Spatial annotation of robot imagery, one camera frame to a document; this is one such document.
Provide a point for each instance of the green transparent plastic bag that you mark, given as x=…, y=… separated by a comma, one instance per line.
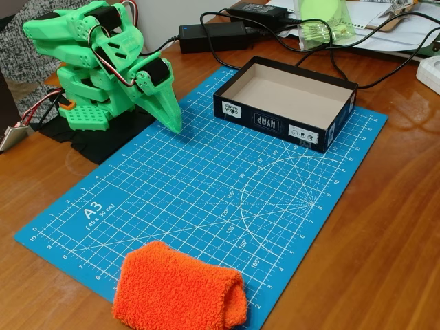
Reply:
x=323, y=20

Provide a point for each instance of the slim black power adapter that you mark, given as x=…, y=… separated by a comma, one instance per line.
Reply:
x=258, y=9

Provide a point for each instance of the brown clipboard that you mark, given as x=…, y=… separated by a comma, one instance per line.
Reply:
x=385, y=22

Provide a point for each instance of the orange fuzzy sock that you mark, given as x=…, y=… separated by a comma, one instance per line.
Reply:
x=178, y=285

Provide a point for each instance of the orange plastic clip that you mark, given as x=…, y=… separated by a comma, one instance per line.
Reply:
x=67, y=104

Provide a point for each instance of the blue A3 cutting mat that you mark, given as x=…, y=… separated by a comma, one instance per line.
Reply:
x=206, y=206

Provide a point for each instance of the silver circuit board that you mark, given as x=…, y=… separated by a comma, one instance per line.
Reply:
x=12, y=137

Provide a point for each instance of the grey speckled fabric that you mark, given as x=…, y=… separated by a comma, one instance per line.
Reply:
x=17, y=48

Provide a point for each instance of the dark blue cardboard box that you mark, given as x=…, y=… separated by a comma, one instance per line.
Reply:
x=285, y=99

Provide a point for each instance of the large black power adapter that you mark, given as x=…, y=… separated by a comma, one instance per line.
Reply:
x=213, y=36

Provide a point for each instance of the green 3D-printed robot arm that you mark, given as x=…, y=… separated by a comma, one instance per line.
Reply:
x=82, y=117

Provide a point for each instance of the green gripper black servo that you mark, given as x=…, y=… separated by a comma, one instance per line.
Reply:
x=161, y=94

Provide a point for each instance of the white paper sheets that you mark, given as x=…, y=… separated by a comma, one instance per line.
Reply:
x=381, y=38

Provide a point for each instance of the green circuit board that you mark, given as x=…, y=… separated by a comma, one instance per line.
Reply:
x=434, y=46

